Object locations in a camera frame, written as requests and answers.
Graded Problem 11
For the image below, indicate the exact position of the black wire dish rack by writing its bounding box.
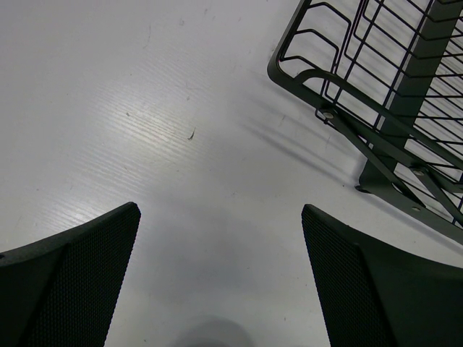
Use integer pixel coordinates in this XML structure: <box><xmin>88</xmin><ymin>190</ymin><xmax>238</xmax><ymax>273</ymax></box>
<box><xmin>267</xmin><ymin>1</ymin><xmax>462</xmax><ymax>239</ymax></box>

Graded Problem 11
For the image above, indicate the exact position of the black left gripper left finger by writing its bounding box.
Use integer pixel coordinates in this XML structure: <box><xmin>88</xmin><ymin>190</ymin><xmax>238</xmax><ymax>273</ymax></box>
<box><xmin>1</xmin><ymin>202</ymin><xmax>141</xmax><ymax>346</ymax></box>

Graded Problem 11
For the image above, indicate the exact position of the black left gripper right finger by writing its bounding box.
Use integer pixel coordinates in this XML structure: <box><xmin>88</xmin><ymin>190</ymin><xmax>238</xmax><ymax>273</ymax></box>
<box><xmin>302</xmin><ymin>205</ymin><xmax>462</xmax><ymax>346</ymax></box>

